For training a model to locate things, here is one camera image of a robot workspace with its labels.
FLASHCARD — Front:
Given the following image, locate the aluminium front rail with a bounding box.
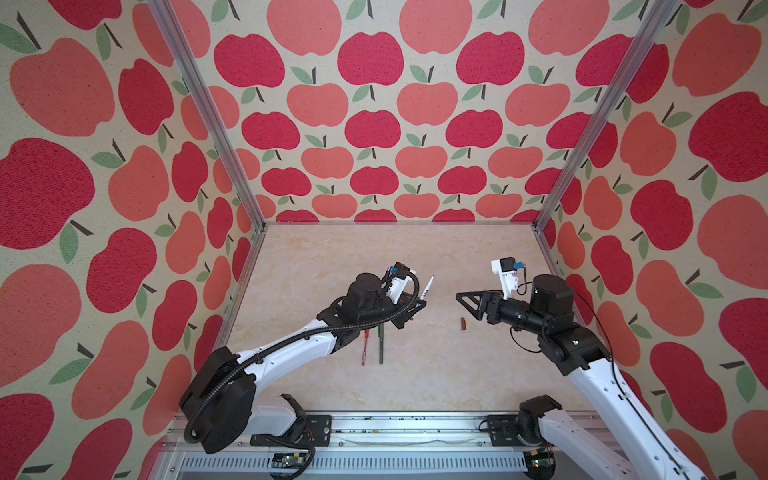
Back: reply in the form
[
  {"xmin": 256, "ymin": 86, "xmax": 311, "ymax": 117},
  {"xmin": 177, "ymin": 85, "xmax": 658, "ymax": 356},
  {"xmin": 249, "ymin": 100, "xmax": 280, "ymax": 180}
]
[{"xmin": 149, "ymin": 410, "xmax": 667, "ymax": 480}]

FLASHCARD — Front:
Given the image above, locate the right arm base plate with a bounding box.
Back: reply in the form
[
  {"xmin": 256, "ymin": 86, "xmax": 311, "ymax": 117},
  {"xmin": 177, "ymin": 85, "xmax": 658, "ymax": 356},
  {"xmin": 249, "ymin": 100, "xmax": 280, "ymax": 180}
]
[{"xmin": 478, "ymin": 395, "xmax": 562, "ymax": 447}]

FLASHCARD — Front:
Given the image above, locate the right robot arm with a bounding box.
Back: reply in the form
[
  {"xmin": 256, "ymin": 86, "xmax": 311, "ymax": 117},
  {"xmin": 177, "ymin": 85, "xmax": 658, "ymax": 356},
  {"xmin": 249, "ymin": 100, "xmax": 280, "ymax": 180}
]
[{"xmin": 456, "ymin": 274, "xmax": 706, "ymax": 479}]

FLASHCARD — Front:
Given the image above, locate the right aluminium frame post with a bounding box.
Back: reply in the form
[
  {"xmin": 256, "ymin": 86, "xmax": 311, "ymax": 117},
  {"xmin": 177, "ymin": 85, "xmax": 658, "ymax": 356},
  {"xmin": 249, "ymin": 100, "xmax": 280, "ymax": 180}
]
[{"xmin": 533, "ymin": 0, "xmax": 682, "ymax": 234}]

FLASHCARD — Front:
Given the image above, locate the white pen brown end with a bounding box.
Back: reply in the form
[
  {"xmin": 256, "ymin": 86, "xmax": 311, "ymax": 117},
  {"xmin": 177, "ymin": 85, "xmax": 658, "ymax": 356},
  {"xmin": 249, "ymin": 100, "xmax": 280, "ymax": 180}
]
[{"xmin": 420, "ymin": 275, "xmax": 435, "ymax": 300}]

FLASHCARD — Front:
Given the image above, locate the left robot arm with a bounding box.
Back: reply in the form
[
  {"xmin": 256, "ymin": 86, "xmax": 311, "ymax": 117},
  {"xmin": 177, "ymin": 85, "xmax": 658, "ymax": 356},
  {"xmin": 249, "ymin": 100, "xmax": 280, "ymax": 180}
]
[{"xmin": 179, "ymin": 264, "xmax": 426, "ymax": 454}]

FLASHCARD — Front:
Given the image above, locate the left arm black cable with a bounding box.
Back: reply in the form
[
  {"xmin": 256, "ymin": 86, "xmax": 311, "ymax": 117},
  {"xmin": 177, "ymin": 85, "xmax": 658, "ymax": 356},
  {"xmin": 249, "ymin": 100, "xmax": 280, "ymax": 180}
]
[{"xmin": 182, "ymin": 272, "xmax": 421, "ymax": 445}]

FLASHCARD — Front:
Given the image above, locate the left aluminium frame post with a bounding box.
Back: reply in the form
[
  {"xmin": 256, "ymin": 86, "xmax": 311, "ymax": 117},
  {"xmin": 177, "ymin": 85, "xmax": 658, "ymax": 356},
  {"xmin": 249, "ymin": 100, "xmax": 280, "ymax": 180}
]
[{"xmin": 148, "ymin": 1, "xmax": 267, "ymax": 235}]

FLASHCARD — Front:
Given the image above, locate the aluminium frame post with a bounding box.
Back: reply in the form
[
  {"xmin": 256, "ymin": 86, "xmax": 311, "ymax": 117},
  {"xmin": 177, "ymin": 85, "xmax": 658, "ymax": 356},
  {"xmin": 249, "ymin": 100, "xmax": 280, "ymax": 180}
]
[
  {"xmin": 533, "ymin": 0, "xmax": 682, "ymax": 234},
  {"xmin": 148, "ymin": 1, "xmax": 267, "ymax": 235}
]

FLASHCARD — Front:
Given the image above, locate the red gel pen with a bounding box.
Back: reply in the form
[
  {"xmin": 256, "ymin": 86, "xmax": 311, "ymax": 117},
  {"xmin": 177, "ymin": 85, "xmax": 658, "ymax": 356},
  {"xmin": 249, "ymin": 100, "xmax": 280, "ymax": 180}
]
[{"xmin": 361, "ymin": 330, "xmax": 370, "ymax": 366}]

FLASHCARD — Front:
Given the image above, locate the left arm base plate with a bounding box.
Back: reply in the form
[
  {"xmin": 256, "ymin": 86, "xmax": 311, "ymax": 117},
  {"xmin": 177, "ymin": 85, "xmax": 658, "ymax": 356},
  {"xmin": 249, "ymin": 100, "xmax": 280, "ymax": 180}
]
[{"xmin": 245, "ymin": 394, "xmax": 333, "ymax": 448}]

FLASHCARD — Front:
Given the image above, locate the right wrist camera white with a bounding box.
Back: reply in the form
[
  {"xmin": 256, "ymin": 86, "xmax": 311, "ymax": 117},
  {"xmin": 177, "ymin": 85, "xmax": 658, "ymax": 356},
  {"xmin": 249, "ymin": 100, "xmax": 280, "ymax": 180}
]
[{"xmin": 491, "ymin": 257, "xmax": 527, "ymax": 300}]

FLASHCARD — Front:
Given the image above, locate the green pen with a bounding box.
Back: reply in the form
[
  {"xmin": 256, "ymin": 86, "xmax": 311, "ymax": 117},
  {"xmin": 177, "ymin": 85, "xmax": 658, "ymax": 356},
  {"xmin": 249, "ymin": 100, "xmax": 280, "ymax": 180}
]
[{"xmin": 377, "ymin": 324, "xmax": 385, "ymax": 365}]

